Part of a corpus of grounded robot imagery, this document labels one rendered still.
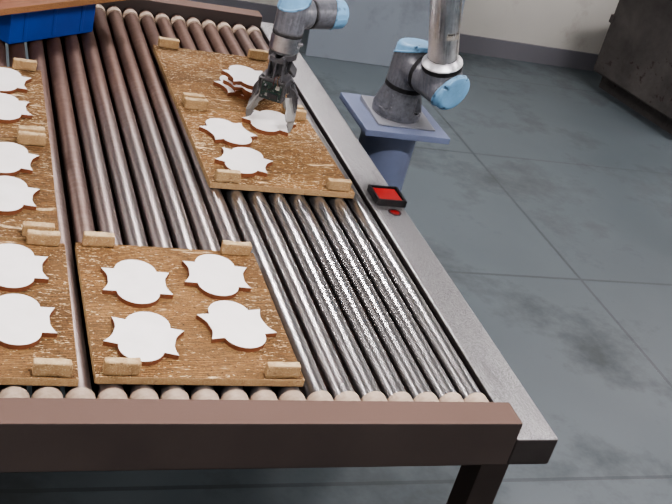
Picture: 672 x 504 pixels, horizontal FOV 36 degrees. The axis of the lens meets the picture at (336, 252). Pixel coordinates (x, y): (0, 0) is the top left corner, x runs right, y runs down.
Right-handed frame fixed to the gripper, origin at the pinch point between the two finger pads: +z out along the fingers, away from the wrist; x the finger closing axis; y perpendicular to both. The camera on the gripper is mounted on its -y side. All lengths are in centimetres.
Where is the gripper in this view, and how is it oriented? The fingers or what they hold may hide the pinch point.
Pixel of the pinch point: (269, 122)
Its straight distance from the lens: 270.9
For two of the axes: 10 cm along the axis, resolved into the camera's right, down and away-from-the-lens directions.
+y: -2.4, 4.2, -8.8
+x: 9.4, 3.2, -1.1
